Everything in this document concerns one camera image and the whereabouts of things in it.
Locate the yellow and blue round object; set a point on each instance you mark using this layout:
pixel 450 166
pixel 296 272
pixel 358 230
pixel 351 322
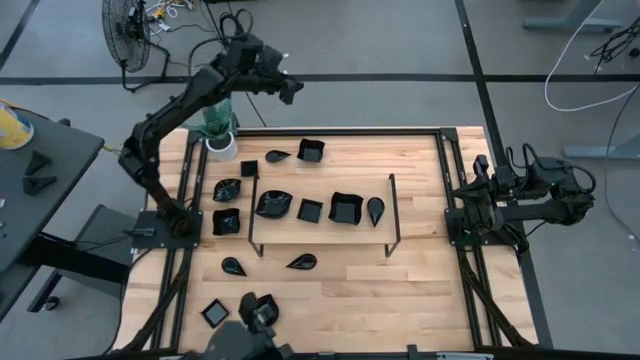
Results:
pixel 12 132

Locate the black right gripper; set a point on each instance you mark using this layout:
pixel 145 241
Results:
pixel 482 170

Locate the snake plant in white pot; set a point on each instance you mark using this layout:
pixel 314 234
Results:
pixel 221 147

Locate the black standing fan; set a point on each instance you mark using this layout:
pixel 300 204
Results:
pixel 125 40

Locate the black side table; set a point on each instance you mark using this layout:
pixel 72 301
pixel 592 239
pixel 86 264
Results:
pixel 50 200

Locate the black aluminium table frame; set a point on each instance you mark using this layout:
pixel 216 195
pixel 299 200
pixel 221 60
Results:
pixel 350 132

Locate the wooden riser shelf black legs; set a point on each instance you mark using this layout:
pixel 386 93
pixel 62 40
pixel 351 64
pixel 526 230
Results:
pixel 325 235

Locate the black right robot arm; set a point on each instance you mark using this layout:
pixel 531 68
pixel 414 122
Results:
pixel 540 215

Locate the black triangular part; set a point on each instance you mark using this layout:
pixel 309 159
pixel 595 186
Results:
pixel 37 185
pixel 37 163

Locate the black teardrop plate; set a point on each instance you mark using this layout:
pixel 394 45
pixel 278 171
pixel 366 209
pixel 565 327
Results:
pixel 275 156
pixel 375 207
pixel 305 261
pixel 231 265

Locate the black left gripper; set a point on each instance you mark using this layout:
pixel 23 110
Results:
pixel 267 67

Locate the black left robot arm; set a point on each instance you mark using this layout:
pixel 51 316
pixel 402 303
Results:
pixel 165 110

